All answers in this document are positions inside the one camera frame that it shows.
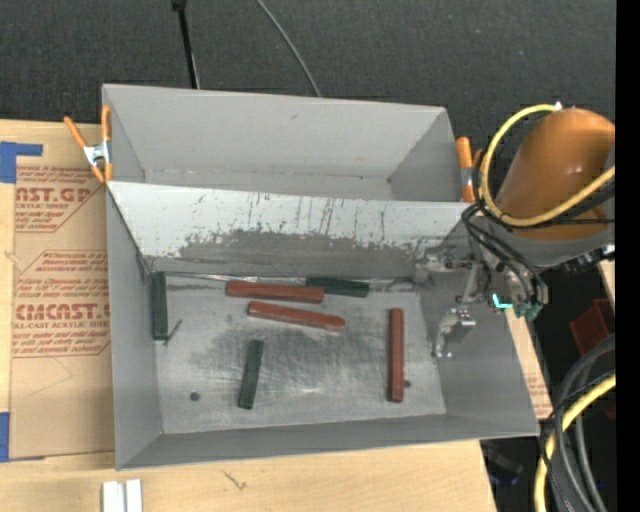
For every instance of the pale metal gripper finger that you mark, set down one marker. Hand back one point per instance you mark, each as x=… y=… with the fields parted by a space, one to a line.
x=465 y=327
x=443 y=334

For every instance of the red-brown flat block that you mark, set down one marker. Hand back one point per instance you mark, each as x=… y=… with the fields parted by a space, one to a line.
x=275 y=291
x=296 y=316
x=396 y=355

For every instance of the dark green flat block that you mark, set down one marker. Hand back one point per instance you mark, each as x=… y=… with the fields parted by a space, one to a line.
x=337 y=286
x=251 y=375
x=159 y=305

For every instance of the grey metal bin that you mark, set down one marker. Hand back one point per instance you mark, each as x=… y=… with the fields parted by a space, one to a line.
x=320 y=370

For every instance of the brown cardboard board red print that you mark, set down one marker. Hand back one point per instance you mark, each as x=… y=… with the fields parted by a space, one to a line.
x=55 y=350

